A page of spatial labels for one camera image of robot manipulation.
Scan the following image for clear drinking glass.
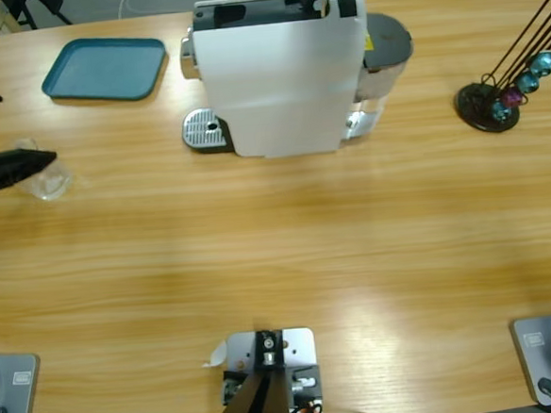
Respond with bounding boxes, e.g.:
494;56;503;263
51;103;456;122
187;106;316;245
12;133;76;204

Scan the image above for white capsule coffee machine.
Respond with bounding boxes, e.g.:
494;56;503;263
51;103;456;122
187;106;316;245
176;0;389;166

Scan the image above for teal coffee capsule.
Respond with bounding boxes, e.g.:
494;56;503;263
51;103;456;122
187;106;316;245
491;101;516;124
514;70;541;95
527;50;551;78

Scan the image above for purple coffee capsule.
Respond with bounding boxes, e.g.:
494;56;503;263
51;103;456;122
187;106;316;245
500;87;527;110

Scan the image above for black stand legs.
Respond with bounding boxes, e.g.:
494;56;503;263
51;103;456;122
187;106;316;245
3;0;75;31

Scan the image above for teal plastic tray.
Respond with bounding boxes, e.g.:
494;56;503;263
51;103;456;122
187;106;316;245
38;32;171;108

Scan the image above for silver drip tray grate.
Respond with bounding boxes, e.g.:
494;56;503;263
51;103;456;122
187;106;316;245
181;105;230;153

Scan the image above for white paper tag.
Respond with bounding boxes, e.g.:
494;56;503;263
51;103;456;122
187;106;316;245
199;339;229;369

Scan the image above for white mounting block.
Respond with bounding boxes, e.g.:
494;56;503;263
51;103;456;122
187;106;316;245
217;324;326;413

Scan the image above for grey water tank dark lid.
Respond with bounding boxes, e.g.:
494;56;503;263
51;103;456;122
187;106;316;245
349;10;419;117

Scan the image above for black capsule stand with rods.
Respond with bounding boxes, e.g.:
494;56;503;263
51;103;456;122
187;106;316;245
448;0;551;135

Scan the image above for white cable on floor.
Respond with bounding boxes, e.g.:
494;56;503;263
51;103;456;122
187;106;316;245
117;0;177;18

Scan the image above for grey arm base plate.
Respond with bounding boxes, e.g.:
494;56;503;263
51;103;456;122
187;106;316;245
0;351;44;413
508;308;551;409

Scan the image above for black camera post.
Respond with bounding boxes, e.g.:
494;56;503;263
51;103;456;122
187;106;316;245
198;328;291;413

